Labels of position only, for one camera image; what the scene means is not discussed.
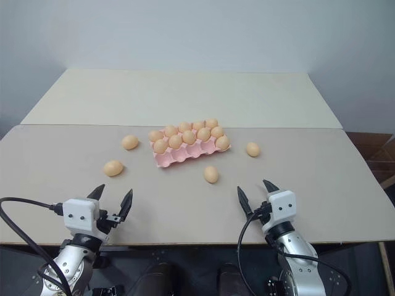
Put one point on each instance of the pink egg tray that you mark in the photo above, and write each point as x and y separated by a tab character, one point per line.
172	158

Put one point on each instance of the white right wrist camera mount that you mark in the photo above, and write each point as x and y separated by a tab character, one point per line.
284	206

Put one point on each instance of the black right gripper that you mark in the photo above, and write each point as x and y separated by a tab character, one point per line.
264	214

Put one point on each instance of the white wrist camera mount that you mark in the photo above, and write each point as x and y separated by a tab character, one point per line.
284	206
78	212

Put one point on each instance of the dark rounded shape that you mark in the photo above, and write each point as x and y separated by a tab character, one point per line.
160	280
231	280

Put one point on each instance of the brown cardboard box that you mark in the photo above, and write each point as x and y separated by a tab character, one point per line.
375	154

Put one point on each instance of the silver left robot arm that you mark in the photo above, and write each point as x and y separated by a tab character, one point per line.
66	265

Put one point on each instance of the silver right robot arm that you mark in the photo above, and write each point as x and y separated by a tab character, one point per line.
297	259

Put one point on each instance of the wooden table frame strip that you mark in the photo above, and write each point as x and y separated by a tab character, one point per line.
387	271

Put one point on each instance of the tan egg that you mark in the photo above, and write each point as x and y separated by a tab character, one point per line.
160	146
217	131
155	135
211	122
203	134
198	124
113	168
130	142
184	126
253	149
211	174
188	137
171	130
222	142
175	141

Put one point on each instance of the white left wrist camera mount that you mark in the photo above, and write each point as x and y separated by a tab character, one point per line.
78	212

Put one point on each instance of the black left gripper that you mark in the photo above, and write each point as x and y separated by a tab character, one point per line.
105	225

